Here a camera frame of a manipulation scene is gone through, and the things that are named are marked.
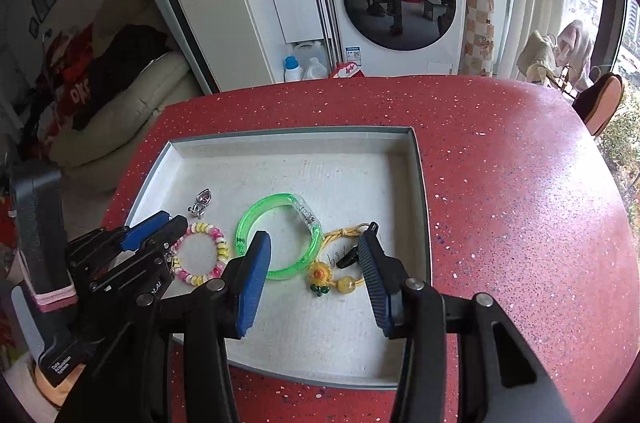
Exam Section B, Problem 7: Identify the red cushion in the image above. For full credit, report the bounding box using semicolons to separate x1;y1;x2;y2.
54;27;97;124

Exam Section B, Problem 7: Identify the white plastic bottle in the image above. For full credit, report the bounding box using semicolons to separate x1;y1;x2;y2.
302;57;329;80

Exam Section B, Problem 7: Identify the red handled mop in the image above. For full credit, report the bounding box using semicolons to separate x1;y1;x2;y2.
283;0;362;79

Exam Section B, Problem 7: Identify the green translucent bangle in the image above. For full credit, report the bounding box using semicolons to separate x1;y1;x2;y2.
234;191;324;282

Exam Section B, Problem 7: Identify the white hanging garment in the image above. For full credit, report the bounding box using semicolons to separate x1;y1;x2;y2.
557;19;599;92

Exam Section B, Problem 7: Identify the yellow flower hair tie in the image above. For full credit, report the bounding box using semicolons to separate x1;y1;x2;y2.
307;225;381;297

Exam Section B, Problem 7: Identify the cream hanging garment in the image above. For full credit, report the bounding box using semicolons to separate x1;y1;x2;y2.
516;30;559;86

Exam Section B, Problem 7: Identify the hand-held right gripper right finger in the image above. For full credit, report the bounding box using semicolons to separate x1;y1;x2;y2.
356;222;574;423

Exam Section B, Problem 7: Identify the pink yellow bead bracelet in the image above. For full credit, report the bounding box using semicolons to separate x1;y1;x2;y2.
172;222;231;287

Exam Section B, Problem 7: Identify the orange chair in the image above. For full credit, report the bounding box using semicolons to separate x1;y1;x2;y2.
572;72;626;138

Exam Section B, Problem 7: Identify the clear plastic jug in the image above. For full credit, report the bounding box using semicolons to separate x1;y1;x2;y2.
292;40;326;81

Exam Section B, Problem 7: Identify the cream sofa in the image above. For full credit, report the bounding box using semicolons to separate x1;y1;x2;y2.
49;47;202;170

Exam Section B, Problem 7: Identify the pile of colourful clothes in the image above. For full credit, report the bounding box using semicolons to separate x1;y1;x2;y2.
19;87;77;164

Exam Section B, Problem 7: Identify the checkered cloth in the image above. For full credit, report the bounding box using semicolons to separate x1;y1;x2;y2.
464;0;496;78

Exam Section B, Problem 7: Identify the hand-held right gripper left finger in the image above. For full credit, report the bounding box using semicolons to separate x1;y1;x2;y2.
55;230;273;423

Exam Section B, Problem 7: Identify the grey cardboard tray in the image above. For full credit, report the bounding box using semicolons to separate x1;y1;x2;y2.
122;126;431;390

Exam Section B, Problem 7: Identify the black clothing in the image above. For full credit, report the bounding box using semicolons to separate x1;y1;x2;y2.
72;24;172;132

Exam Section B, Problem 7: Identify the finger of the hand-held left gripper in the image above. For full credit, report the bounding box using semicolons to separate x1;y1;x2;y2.
66;211;174;265
86;214;191;295

